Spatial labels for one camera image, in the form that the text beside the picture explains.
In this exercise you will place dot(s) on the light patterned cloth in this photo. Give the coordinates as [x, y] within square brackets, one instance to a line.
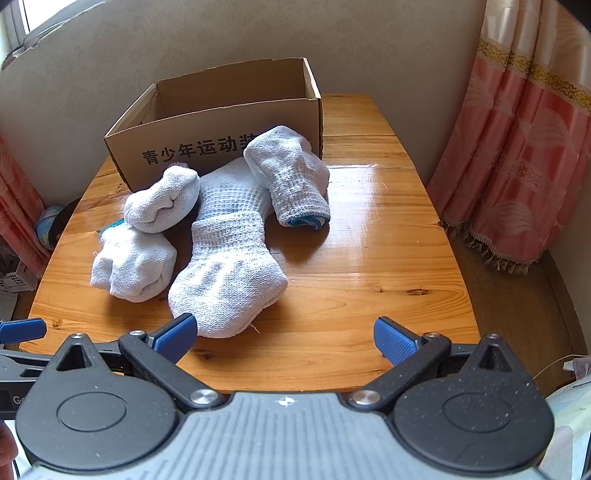
[572, 429]

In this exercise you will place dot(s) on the white knit glove teal cuff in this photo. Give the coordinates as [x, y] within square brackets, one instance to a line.
[134, 267]

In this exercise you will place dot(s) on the blue white ball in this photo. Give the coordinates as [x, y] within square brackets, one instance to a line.
[46, 226]

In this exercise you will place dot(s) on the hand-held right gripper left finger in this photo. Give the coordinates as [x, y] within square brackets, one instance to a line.
[178, 339]

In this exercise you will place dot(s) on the small white sock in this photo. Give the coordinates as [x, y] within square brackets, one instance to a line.
[161, 198]

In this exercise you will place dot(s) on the brown cardboard box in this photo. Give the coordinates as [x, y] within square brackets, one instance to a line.
[138, 138]

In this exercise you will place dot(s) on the black round object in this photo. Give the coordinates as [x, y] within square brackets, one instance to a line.
[67, 217]

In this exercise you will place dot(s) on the large white knit glove bundle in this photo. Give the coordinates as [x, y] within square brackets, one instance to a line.
[226, 277]

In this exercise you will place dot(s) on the white plastic basket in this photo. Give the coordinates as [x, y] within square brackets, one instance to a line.
[16, 279]

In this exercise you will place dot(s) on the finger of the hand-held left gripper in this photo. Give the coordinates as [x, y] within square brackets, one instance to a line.
[23, 330]
[25, 367]

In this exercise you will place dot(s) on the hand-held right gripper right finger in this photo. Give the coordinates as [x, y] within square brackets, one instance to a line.
[392, 341]

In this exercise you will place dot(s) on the pink curtain with fringe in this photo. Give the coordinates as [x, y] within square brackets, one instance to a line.
[517, 138]

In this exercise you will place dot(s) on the white knit glove blue cuff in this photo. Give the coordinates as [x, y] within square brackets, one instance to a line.
[286, 166]

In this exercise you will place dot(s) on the window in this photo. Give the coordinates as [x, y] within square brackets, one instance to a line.
[14, 23]

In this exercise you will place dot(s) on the pink curtain by window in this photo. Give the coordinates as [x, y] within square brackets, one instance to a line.
[16, 203]

